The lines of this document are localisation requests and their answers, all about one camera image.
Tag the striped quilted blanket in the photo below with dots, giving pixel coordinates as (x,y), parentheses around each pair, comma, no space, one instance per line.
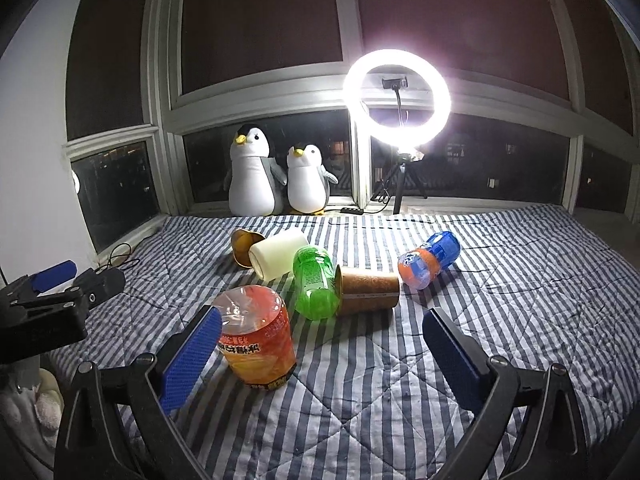
(380,390)

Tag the black phone holder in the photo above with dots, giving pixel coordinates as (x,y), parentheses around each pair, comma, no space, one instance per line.
(395,83)

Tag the gold brown cup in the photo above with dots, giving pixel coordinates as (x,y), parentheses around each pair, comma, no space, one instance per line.
(241,247)

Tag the brown paper cup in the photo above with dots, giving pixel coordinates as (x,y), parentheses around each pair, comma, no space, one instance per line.
(370,290)

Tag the large penguin plush toy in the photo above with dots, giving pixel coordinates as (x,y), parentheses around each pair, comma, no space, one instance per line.
(252,180)

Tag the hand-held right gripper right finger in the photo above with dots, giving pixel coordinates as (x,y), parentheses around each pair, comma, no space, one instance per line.
(454,360)

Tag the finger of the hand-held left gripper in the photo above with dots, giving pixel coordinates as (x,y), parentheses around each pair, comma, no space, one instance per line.
(102,284)
(52,276)

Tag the orange juice bottle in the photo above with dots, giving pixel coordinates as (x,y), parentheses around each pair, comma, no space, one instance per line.
(255,340)

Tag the small penguin plush toy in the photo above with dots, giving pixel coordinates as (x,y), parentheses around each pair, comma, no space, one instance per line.
(306,185)

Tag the black power strip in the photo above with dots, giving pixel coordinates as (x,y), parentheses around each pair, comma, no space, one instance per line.
(352,209)

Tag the black tripod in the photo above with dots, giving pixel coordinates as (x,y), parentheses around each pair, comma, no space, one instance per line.
(400,185)

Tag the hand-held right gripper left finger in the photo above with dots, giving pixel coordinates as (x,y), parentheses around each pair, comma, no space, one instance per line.
(191,355)

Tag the cream white cup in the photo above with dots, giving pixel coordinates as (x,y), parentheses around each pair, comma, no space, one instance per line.
(277,255)

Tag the orange and blue Fanta bottle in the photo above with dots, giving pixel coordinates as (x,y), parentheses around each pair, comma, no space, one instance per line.
(430,260)

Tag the person's left forearm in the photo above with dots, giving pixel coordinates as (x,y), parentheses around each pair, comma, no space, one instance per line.
(42,402)

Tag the white window frame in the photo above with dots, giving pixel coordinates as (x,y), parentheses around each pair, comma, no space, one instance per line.
(260,95)

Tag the green plastic bottle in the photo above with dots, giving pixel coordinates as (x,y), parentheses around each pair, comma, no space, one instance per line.
(315,285)

